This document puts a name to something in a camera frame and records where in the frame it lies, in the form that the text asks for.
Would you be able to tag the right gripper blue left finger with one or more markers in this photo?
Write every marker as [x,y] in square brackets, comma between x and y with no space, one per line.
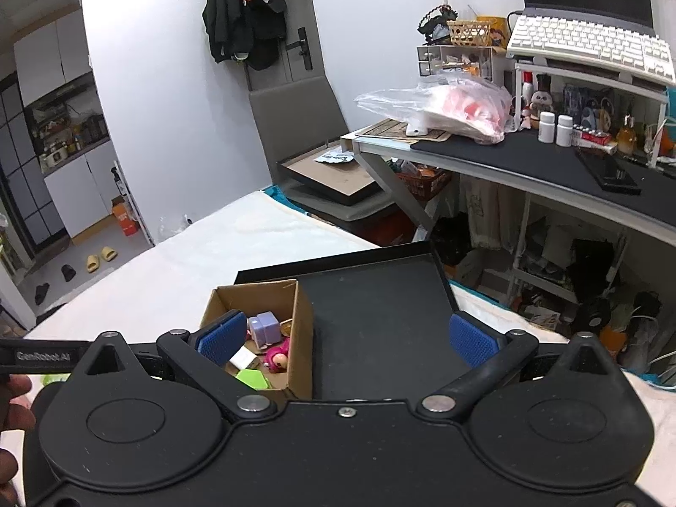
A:
[220,340]

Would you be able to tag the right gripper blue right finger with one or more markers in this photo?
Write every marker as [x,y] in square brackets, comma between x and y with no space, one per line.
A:
[474,341]

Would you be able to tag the white USB charger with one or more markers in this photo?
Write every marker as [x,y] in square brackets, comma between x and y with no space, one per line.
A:
[244,359]

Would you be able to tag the green hexagonal block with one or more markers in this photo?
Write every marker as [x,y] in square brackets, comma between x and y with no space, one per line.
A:
[254,378]

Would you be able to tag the pink pony figurine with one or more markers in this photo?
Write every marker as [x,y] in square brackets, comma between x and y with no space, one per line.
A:
[276,358]

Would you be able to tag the brown cardboard box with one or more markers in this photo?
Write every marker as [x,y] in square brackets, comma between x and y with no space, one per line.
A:
[289,303]

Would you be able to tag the person's left hand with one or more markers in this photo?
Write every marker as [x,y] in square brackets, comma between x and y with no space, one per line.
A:
[15,416]

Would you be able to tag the black shallow tray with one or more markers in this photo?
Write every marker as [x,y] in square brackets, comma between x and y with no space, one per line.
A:
[381,321]

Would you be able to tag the yellow slipper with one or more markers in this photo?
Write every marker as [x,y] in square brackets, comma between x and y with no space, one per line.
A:
[108,254]
[92,263]

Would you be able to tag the black slipper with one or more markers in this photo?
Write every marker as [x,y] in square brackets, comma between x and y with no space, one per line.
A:
[68,272]
[40,293]

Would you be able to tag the orange carton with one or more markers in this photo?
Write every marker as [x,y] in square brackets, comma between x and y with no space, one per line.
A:
[120,210]

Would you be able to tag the green tissue pack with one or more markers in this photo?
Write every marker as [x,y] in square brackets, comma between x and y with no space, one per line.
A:
[51,378]

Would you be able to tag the black smartphone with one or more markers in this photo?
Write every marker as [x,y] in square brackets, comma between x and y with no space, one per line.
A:
[609,175]

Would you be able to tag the black-topped desk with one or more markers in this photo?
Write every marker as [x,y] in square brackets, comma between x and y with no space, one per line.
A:
[523,163]

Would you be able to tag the white pill bottle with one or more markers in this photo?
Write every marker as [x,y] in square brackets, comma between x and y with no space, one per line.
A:
[547,127]
[564,132]

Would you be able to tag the grey chair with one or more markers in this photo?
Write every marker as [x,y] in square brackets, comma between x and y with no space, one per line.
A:
[299,117]

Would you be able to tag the clear plastic bag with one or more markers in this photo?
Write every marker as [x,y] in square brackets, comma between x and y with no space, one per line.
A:
[454,102]

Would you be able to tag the small drawer organizer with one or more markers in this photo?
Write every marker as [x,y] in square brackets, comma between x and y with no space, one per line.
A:
[489,63]

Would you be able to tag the white monitor riser shelf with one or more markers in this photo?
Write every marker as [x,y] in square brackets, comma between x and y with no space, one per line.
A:
[599,99]

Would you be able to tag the woven basket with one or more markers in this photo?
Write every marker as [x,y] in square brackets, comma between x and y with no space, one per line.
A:
[470,33]

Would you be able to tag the white keyboard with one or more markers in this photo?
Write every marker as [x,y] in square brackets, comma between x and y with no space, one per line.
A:
[605,47]

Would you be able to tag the black hanging jacket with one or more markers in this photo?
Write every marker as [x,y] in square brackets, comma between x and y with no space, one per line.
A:
[247,31]

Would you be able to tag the black picture frame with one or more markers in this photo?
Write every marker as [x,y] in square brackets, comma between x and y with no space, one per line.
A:
[332,172]

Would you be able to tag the black door handle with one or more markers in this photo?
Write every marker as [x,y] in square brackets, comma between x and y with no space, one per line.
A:
[302,45]

